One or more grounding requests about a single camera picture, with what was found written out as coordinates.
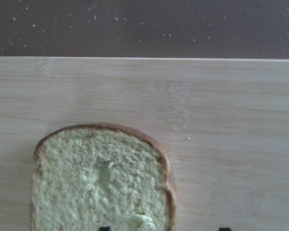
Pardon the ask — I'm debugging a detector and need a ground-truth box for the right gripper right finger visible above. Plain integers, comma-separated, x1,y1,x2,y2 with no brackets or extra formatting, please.
218,227,231,231

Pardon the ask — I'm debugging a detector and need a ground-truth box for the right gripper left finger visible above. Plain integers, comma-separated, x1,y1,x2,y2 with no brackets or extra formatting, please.
98,226,110,231

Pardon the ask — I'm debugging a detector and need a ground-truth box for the bread slice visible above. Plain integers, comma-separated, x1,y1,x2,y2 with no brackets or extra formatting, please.
30,124,176,231

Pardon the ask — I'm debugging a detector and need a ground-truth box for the wooden cutting board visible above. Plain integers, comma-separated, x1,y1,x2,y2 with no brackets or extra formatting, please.
0,57,289,231

